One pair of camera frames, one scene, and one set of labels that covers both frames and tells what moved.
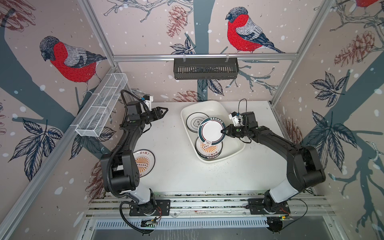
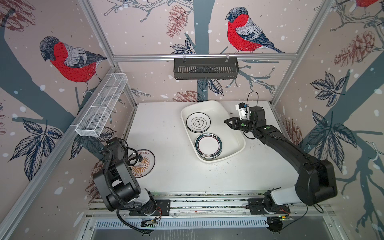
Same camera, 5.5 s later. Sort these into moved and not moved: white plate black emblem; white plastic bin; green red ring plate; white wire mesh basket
Moved: green red ring plate
Not moved: white wire mesh basket; white plate black emblem; white plastic bin
